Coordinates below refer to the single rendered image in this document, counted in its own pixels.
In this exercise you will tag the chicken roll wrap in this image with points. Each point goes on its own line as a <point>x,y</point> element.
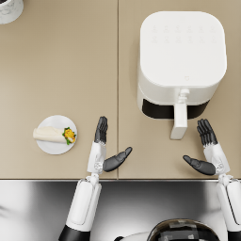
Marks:
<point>53,134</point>

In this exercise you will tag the white air fryer drawer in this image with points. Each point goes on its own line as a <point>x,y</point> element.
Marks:
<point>179,114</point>

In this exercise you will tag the white air fryer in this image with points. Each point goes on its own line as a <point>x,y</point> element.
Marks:
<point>182,56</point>

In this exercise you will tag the white round plate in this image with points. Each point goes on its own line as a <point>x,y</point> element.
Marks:
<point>56,147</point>

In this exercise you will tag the dark round robot body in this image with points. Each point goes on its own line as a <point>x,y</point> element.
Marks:
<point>182,231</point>

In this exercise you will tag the white marble pot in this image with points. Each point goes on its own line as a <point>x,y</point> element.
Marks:
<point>9,9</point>

